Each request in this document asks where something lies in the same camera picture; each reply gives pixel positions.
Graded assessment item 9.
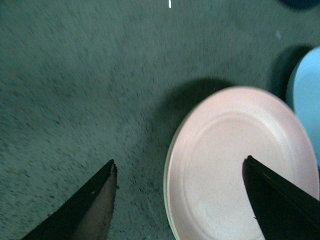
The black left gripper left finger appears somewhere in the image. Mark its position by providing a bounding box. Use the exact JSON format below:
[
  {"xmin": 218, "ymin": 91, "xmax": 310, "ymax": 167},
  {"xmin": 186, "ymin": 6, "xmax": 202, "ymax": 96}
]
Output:
[{"xmin": 23, "ymin": 160, "xmax": 118, "ymax": 240}]

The blue saucepan with handle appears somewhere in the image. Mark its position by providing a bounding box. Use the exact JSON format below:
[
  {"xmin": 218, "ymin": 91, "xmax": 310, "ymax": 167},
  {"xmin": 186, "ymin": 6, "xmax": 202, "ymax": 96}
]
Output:
[{"xmin": 280, "ymin": 0, "xmax": 320, "ymax": 10}]

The pink plate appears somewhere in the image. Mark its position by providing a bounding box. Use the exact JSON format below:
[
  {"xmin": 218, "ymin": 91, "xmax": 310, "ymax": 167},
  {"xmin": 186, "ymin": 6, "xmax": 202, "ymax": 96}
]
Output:
[{"xmin": 168, "ymin": 86, "xmax": 320, "ymax": 240}]

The cream plate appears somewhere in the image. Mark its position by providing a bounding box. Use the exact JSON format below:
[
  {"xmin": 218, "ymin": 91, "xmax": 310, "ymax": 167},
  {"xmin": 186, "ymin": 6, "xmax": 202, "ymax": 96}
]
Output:
[{"xmin": 163, "ymin": 120, "xmax": 184, "ymax": 240}]

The light blue plate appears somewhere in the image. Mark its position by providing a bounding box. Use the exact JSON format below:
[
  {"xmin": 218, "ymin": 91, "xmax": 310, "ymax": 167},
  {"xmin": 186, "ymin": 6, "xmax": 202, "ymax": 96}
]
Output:
[{"xmin": 285, "ymin": 46, "xmax": 320, "ymax": 164}]

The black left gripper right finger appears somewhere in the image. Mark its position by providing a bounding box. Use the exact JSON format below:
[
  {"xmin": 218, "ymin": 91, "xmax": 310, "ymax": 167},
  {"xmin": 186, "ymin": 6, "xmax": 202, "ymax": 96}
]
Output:
[{"xmin": 242, "ymin": 155, "xmax": 320, "ymax": 240}]

